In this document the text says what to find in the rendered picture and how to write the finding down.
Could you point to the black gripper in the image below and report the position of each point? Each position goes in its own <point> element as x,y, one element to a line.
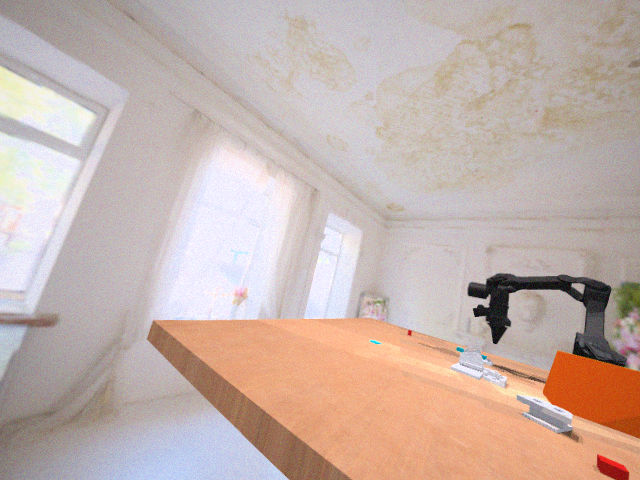
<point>498,319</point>

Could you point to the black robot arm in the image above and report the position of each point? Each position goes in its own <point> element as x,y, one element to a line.
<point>592,344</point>

